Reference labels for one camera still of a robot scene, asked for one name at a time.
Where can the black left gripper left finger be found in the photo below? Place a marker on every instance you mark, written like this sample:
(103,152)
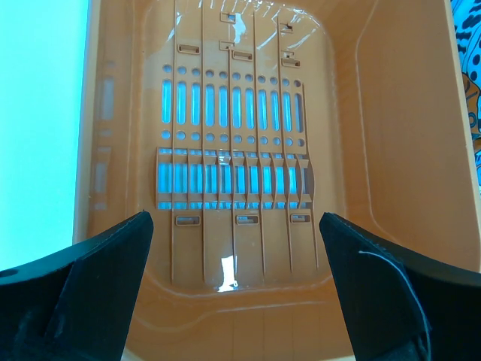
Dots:
(77,303)

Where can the orange plastic basket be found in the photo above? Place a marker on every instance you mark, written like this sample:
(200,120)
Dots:
(237,125)

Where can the blue orange patterned shorts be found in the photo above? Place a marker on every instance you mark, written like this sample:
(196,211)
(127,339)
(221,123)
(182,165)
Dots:
(466,16)

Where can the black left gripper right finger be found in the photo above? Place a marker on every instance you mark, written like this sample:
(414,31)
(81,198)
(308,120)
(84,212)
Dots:
(398,304)

